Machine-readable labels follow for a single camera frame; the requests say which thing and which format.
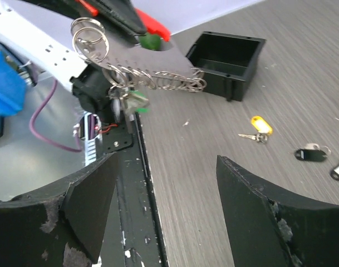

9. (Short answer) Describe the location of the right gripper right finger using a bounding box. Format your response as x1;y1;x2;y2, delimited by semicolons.
216;156;339;267

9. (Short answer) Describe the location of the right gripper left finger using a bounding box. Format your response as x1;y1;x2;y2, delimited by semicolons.
0;153;119;266

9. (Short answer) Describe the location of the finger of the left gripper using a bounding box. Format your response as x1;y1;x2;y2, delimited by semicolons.
87;0;147;35

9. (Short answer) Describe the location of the metal keyring holder red grip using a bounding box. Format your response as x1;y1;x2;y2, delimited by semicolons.
71;7;207;92

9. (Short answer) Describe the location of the green tag key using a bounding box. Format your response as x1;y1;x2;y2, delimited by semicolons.
109;86;149;134

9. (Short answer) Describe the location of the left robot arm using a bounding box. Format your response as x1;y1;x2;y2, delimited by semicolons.
0;1;147;115

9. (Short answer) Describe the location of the green lime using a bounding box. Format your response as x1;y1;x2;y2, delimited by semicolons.
138;32;161;51

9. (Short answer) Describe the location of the black tag key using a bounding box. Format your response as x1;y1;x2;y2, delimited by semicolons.
293;143;331;162

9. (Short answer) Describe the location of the yellow tag key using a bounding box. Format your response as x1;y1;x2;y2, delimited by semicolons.
238;116;273;144

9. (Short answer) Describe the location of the black plastic bin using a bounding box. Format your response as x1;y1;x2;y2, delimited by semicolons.
186;31;266;101

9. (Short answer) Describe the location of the blue plastic bin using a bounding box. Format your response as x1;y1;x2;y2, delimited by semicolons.
0;51;27;116

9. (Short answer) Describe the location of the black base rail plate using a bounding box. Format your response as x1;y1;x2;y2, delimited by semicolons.
96;114;168;266

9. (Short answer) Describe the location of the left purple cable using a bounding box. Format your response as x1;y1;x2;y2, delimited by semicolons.
29;79;83;153

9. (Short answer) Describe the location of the white slotted cable duct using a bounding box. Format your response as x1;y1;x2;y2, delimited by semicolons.
83;112;97;166

